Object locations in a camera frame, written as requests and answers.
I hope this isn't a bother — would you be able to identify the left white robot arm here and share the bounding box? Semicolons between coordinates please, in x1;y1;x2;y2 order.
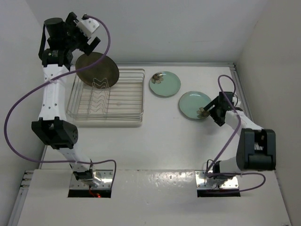
32;12;101;188

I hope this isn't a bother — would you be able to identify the metal base plate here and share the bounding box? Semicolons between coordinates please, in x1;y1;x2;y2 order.
69;170;114;190
195;170;239;190

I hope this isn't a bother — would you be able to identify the aluminium frame rail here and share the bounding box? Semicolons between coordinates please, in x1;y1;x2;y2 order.
230;63;269;169

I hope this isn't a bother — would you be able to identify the wire dish rack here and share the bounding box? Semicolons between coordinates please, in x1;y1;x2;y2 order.
65;67;145;128

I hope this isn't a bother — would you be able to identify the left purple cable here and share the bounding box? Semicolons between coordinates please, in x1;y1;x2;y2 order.
4;15;117;184

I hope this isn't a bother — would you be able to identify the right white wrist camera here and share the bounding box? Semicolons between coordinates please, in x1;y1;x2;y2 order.
232;94;241;108

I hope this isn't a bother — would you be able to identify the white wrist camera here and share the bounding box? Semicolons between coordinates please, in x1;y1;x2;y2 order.
76;15;100;39
232;94;241;108

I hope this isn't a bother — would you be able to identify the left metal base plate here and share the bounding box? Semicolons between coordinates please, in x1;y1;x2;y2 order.
69;170;114;190

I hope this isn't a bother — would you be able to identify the green flower plate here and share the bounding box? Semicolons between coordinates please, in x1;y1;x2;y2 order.
178;91;211;120
149;71;181;97

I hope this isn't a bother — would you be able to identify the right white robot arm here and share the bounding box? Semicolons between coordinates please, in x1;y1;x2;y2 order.
204;92;277;178

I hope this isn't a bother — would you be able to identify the brown ceramic plate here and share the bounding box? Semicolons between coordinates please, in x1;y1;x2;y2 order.
75;52;119;89

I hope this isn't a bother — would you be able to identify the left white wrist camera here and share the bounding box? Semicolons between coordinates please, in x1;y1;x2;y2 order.
76;15;100;39

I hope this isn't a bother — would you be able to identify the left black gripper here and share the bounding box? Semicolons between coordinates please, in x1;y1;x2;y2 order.
63;13;99;56

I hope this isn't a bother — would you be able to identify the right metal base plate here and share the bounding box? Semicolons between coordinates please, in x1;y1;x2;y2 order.
195;170;239;190

